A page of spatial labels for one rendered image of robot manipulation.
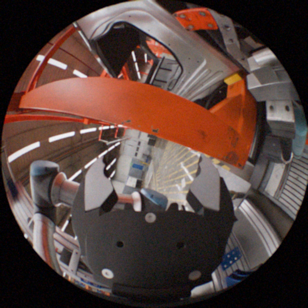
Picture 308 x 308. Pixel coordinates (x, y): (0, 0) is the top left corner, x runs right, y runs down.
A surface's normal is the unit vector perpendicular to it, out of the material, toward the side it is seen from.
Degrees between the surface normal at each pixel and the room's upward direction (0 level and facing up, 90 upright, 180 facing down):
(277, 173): 0
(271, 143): 0
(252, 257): 0
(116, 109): 90
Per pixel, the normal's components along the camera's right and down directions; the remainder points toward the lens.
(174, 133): 0.08, 0.22
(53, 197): 0.91, 0.28
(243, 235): -0.95, -0.29
